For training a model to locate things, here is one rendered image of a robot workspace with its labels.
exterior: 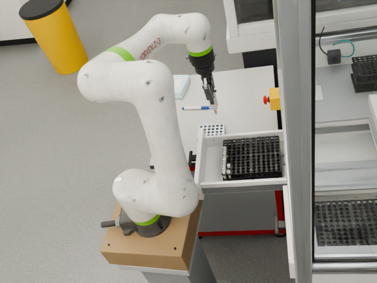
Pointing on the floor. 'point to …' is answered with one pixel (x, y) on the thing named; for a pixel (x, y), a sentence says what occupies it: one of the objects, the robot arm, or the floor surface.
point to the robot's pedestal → (204, 272)
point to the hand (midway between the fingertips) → (212, 101)
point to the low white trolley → (275, 207)
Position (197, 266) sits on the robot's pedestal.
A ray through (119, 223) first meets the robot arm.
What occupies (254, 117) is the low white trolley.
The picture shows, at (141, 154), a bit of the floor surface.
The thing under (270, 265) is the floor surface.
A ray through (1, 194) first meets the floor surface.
